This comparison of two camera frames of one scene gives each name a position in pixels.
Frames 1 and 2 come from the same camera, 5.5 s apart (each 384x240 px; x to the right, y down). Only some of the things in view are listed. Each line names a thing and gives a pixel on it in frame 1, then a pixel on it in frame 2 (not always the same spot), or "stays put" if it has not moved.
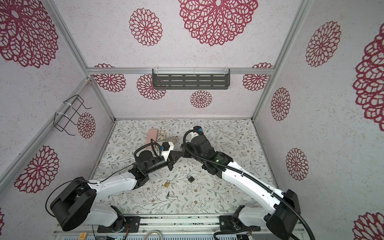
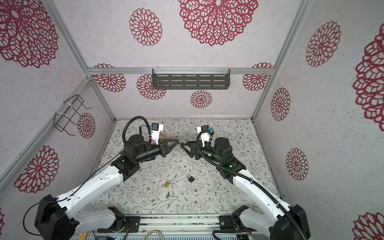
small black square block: (191, 179) stays put
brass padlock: (167, 183) stays put
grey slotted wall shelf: (188, 79) stays put
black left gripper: (171, 161) → (164, 147)
